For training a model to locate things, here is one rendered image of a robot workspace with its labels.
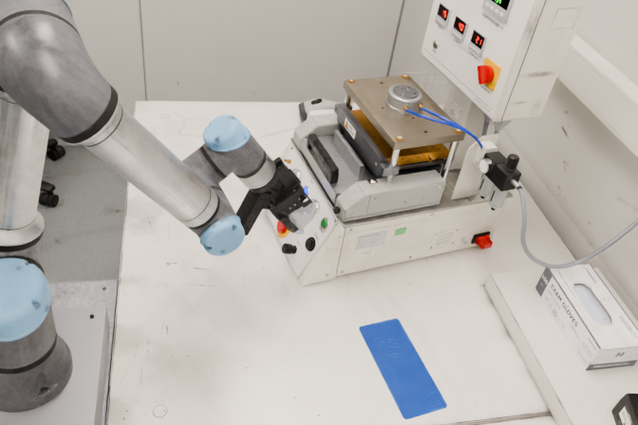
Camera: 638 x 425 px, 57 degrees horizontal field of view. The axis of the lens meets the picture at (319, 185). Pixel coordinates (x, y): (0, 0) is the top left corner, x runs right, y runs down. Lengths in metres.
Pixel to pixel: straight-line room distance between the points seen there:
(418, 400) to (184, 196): 0.64
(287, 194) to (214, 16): 1.70
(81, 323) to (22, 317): 0.26
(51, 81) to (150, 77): 2.17
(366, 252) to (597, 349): 0.52
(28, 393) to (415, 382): 0.72
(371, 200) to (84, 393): 0.67
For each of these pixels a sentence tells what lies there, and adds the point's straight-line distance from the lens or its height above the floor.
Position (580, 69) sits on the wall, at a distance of 1.66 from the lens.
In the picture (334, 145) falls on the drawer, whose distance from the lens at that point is 1.46.
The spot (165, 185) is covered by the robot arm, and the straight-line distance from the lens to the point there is 0.91.
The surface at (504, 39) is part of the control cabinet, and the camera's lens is 1.30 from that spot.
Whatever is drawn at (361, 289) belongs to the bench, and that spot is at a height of 0.75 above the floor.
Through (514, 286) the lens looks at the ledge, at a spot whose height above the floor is 0.80.
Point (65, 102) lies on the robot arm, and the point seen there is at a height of 1.38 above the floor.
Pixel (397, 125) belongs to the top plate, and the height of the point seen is 1.11.
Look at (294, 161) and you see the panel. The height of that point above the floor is 0.91.
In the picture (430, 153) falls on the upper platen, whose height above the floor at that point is 1.04.
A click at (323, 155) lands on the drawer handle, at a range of 1.36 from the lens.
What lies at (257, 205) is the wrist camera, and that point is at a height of 1.01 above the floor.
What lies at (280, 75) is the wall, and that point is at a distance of 2.97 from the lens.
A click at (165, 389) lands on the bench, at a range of 1.23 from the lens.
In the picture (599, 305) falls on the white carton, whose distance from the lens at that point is 1.46.
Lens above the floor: 1.79
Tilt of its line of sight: 38 degrees down
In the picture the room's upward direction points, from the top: 9 degrees clockwise
